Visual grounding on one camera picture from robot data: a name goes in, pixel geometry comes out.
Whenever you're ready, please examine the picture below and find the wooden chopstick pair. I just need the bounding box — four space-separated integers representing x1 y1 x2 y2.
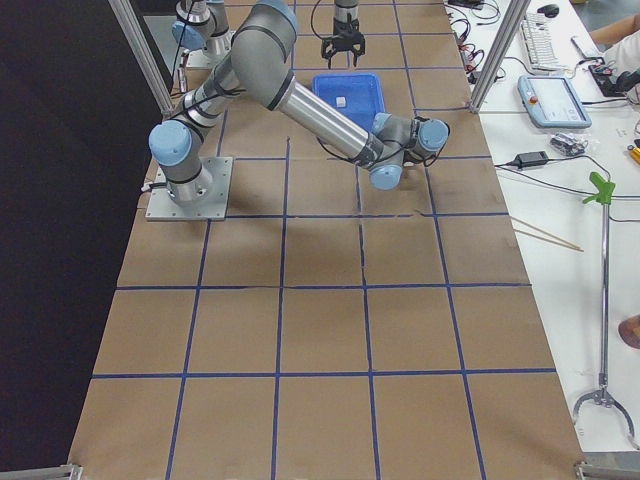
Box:
510 216 584 252

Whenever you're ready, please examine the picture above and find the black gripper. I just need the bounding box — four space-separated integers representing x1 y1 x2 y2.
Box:
321 30 366 69

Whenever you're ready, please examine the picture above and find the white keyboard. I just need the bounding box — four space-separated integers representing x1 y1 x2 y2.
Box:
520 12 564 72

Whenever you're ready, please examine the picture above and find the black computer mouse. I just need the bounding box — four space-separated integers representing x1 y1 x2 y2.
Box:
536 4 560 18

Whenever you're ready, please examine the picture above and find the teach pendant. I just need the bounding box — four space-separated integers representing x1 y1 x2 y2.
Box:
517 75 592 129

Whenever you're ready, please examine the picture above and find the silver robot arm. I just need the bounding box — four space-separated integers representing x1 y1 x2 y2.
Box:
149 1 450 207
171 1 366 70

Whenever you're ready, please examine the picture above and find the black power adapter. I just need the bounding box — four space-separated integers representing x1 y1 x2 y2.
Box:
514 151 549 169

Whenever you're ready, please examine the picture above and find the green handled reacher grabber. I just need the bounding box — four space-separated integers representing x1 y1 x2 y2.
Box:
572 171 639 450

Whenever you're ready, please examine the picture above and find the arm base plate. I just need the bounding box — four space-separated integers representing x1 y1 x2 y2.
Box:
145 156 234 221
181 49 219 70

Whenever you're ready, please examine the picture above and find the aluminium frame post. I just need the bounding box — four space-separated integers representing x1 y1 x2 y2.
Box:
468 0 530 113

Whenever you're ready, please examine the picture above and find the blue plastic tray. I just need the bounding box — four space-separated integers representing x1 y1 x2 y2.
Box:
312 72 386 131

